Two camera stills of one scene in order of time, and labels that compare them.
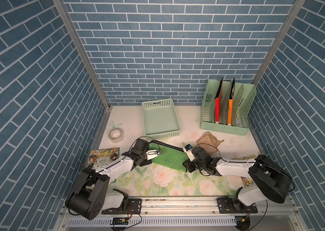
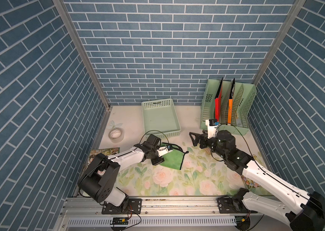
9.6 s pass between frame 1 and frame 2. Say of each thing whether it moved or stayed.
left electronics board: stayed
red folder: stayed
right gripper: moved
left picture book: stayed
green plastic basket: stayed
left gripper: moved
